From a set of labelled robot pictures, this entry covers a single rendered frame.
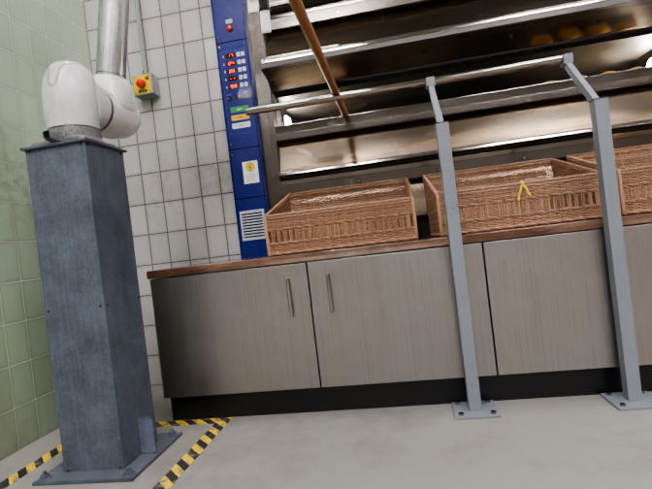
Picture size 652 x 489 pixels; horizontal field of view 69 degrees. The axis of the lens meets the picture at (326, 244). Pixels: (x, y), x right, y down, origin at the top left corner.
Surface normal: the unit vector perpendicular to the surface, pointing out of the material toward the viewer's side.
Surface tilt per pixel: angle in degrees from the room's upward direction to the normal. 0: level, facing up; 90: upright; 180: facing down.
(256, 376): 90
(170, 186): 90
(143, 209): 90
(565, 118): 70
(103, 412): 90
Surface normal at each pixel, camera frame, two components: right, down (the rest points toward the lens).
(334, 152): -0.18, -0.32
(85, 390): -0.14, 0.02
